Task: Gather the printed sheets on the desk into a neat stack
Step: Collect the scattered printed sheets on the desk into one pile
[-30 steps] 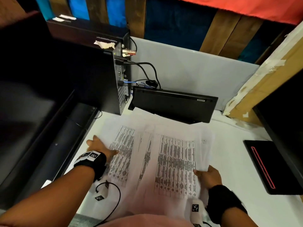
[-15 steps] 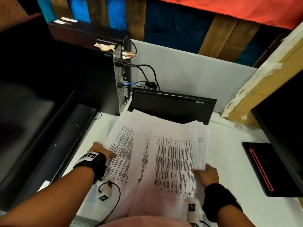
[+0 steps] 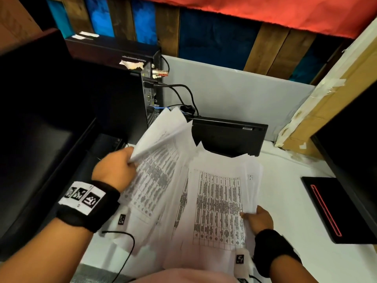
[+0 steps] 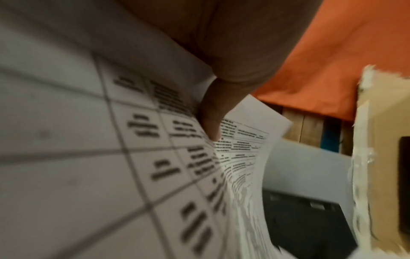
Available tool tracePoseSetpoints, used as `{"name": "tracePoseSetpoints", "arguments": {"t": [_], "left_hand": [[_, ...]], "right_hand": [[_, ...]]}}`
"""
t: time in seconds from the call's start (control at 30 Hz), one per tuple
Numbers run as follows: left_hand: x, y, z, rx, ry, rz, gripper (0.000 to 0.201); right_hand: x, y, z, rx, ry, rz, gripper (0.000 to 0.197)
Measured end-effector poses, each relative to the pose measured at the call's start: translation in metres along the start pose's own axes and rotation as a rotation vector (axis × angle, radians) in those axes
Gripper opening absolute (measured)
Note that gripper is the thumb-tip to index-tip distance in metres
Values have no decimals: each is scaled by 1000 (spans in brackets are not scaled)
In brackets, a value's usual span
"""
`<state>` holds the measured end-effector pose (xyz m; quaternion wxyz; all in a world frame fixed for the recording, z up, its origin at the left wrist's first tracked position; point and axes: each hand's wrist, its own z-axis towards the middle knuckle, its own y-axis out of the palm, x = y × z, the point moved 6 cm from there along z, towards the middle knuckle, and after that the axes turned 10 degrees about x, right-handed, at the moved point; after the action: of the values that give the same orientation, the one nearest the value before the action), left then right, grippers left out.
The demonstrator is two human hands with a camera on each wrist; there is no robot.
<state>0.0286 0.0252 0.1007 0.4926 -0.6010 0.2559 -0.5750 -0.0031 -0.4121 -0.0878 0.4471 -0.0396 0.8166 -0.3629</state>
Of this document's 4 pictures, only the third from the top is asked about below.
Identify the person's right hand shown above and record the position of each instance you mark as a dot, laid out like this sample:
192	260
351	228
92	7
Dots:
260	221

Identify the person's left hand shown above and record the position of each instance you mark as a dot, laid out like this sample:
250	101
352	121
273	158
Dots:
115	170

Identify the pile of printed papers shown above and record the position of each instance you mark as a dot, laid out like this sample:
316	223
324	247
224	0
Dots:
215	209

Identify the white printed paper sheet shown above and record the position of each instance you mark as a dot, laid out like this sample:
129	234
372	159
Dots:
165	132

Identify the person's left forearm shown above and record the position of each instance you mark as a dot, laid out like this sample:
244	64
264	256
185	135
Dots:
41	256

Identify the white table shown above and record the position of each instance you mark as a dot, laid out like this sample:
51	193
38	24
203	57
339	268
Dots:
282	197

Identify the black computer tower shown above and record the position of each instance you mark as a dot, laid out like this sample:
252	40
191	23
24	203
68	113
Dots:
117	94

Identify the black keyboard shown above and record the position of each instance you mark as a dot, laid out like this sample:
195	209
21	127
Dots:
229	138

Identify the black monitor base red line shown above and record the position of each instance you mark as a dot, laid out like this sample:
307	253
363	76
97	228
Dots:
353	209

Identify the pink garment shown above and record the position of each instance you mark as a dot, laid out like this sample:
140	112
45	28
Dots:
182	277

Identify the black monitor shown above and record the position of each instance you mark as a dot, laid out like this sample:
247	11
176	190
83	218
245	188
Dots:
35	114
353	144

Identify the silver security lock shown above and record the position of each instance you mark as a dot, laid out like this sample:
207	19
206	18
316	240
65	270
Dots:
160	73

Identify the crumpled beige tape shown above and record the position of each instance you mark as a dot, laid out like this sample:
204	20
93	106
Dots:
132	64

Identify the grey divider panel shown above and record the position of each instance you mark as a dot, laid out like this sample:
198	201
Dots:
235	91

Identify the white paper label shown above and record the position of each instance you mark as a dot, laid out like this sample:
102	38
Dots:
89	34
78	37

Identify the brown cardboard panel white tape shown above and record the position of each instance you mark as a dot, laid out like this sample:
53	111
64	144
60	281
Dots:
332	100

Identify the plain brown cardboard panel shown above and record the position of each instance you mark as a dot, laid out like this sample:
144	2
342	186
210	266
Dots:
14	20

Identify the red-orange cloth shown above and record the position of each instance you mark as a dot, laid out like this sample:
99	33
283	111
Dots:
265	11

